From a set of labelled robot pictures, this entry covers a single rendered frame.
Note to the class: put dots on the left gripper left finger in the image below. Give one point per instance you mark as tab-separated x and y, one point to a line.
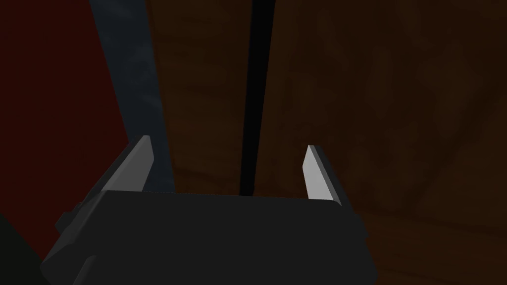
132	170

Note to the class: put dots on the brown wooden door leaf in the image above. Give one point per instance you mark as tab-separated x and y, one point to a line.
356	99

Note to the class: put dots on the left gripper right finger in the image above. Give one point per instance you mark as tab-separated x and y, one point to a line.
319	180

